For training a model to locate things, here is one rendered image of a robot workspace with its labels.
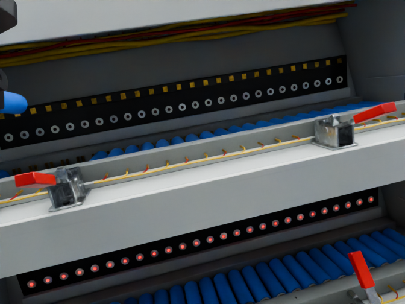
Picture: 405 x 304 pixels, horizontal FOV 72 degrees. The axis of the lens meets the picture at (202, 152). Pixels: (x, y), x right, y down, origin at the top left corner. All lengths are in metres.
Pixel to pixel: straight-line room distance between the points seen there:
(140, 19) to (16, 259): 0.24
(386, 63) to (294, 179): 0.30
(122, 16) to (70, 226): 0.20
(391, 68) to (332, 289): 0.33
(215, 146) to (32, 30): 0.20
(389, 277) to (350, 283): 0.05
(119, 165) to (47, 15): 0.15
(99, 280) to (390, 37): 0.54
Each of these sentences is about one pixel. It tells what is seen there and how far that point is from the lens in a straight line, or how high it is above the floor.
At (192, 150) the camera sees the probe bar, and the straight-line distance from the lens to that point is 0.30.
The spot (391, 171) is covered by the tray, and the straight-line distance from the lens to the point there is 0.34.
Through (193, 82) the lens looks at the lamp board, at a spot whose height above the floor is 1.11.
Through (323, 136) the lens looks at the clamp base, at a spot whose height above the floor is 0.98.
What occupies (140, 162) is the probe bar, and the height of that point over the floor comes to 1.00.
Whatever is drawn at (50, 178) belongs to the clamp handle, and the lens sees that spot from 0.23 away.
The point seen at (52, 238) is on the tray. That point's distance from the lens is 0.27.
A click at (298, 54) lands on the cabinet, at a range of 0.55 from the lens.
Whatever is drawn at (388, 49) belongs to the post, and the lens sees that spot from 0.52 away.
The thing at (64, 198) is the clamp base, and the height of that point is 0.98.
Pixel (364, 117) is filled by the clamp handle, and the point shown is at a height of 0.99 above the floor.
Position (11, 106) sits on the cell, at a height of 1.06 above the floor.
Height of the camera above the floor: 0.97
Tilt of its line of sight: 5 degrees up
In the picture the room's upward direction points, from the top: 12 degrees counter-clockwise
